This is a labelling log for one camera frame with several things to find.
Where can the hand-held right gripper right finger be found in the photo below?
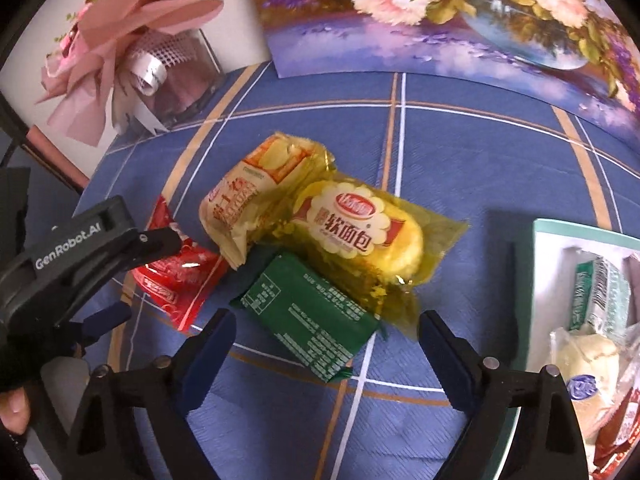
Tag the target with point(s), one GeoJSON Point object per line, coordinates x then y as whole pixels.
{"type": "Point", "coordinates": [445, 355]}

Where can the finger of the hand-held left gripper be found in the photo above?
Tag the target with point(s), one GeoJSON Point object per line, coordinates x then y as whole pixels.
{"type": "Point", "coordinates": [157, 247]}
{"type": "Point", "coordinates": [102, 322]}

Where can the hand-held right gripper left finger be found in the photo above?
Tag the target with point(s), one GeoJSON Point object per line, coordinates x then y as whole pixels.
{"type": "Point", "coordinates": [210, 355]}

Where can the cream biscuit packet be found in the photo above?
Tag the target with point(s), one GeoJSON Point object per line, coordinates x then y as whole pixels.
{"type": "Point", "coordinates": [255, 195]}

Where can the dark green snack packet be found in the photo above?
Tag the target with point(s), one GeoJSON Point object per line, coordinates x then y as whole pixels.
{"type": "Point", "coordinates": [310, 315]}

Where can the person's left hand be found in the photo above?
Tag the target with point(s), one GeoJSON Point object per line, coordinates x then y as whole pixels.
{"type": "Point", "coordinates": [14, 410]}

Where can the pink paper bouquet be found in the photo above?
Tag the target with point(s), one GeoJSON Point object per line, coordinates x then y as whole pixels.
{"type": "Point", "coordinates": [130, 45]}

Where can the yellow soft bread packet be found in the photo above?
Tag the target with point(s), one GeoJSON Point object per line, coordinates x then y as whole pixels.
{"type": "Point", "coordinates": [370, 240]}

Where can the red and white snack packet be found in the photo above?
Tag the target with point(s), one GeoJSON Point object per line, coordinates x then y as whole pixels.
{"type": "Point", "coordinates": [620, 435]}

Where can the blue checked cloth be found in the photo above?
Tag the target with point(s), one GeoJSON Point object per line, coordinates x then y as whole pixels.
{"type": "Point", "coordinates": [475, 170]}

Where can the green and white snack packet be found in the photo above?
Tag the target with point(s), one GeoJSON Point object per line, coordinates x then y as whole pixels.
{"type": "Point", "coordinates": [600, 295]}

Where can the floral painting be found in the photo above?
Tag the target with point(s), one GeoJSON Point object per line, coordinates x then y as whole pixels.
{"type": "Point", "coordinates": [450, 25]}

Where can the clear round bun packet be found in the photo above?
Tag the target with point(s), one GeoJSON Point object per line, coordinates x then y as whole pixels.
{"type": "Point", "coordinates": [585, 370]}

